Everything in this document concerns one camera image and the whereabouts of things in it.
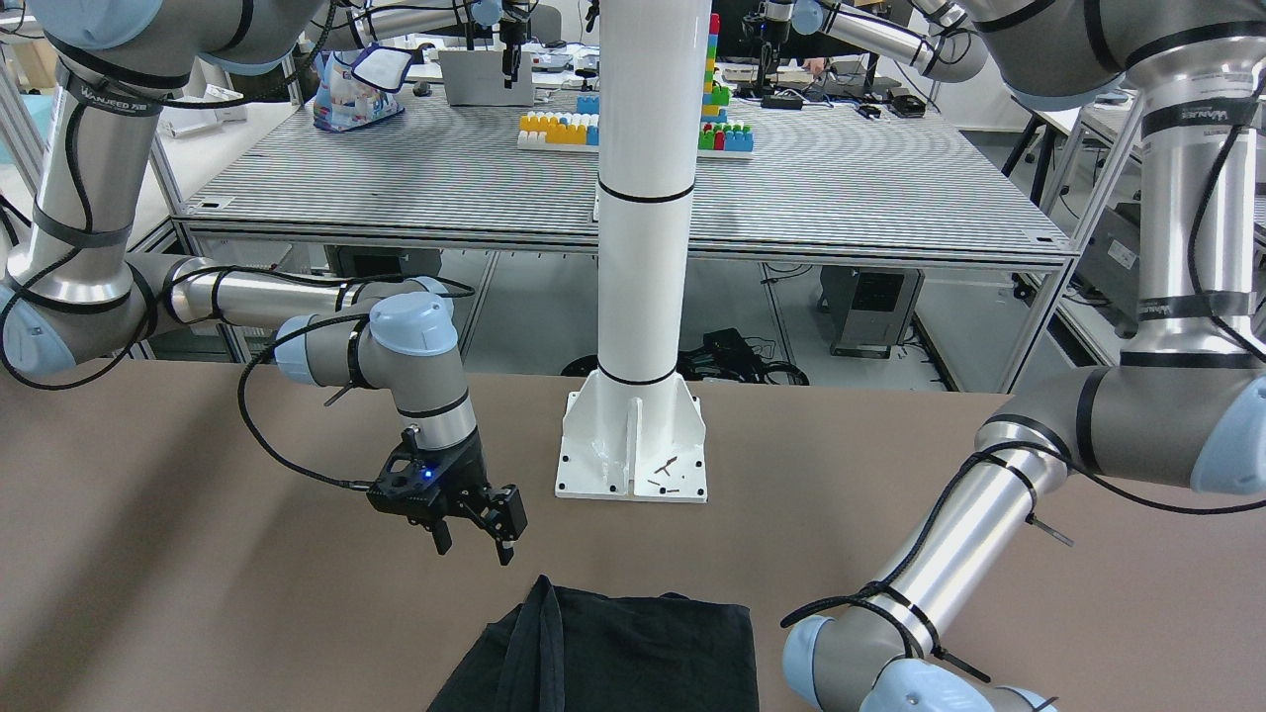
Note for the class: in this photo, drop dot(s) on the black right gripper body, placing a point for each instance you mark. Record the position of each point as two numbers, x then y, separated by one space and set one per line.
463 471

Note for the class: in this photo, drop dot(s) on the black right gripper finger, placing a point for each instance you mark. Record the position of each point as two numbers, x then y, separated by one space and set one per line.
505 549
441 537

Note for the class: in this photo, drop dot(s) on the black t-shirt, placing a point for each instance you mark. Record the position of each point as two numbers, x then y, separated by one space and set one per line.
567 649

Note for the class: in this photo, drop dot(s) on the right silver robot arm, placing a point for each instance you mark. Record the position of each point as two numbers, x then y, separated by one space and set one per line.
73 293

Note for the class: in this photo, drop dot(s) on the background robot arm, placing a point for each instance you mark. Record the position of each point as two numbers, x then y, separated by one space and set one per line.
951 51

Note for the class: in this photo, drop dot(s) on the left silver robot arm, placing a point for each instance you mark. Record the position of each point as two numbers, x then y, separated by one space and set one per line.
1183 406

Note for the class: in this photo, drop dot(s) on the white mounting column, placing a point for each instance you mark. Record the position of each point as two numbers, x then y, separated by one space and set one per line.
634 431

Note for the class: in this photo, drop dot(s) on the striped aluminium work table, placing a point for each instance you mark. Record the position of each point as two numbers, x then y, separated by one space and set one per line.
823 185

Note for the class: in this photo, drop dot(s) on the colourful toy block set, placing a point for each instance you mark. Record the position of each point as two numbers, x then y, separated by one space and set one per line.
657 93

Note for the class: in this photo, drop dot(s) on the blue white plastic bag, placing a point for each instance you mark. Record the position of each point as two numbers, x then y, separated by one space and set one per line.
359 88

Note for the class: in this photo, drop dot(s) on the grey computer tower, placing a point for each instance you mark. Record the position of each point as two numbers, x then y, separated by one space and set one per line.
869 307

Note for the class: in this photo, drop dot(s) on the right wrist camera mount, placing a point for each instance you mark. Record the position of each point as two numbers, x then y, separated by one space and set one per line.
407 484

